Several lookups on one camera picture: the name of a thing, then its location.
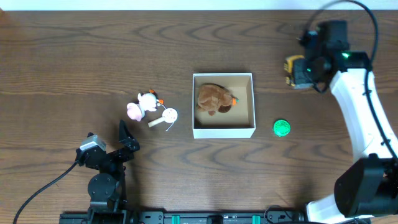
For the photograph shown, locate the grey yellow toy truck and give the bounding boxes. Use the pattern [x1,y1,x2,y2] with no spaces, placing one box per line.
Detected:
[284,55,307,89]

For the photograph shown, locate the pink white figurine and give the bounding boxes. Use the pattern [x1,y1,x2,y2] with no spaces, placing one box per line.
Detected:
[126,90,164,121]

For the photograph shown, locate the small round paper fan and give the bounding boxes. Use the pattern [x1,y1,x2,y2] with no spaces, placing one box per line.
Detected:
[148,106,178,131]

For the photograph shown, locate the green round toy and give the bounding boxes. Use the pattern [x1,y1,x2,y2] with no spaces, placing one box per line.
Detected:
[273,119,291,137]

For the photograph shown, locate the brown plush toy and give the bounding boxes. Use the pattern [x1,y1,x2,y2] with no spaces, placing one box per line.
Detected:
[197,84,239,116]

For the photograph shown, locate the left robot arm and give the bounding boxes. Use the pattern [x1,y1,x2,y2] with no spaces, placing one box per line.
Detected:
[76,120,140,212]

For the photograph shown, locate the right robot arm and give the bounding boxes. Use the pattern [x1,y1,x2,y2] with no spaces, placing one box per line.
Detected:
[285,21,397,223]

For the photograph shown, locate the white cardboard box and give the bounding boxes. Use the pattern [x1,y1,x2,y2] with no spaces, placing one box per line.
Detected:
[192,73,256,139]

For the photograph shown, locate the left black cable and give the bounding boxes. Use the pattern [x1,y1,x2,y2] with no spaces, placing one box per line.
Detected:
[12,160,80,224]

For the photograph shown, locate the black cable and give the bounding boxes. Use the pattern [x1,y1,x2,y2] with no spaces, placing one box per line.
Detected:
[306,0,398,159]
[12,160,80,224]

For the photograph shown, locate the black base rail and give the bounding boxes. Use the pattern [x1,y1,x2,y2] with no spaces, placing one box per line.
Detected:
[59,208,306,224]

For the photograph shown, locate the right black cable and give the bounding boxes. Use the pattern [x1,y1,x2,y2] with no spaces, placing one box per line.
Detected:
[306,0,398,159]

